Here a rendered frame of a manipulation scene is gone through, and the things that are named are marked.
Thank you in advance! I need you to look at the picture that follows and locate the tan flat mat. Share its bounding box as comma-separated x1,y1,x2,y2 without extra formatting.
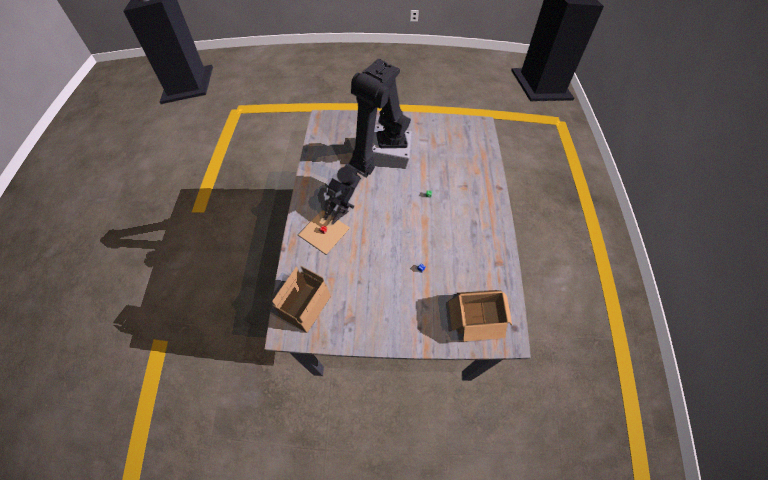
299,210,350,255

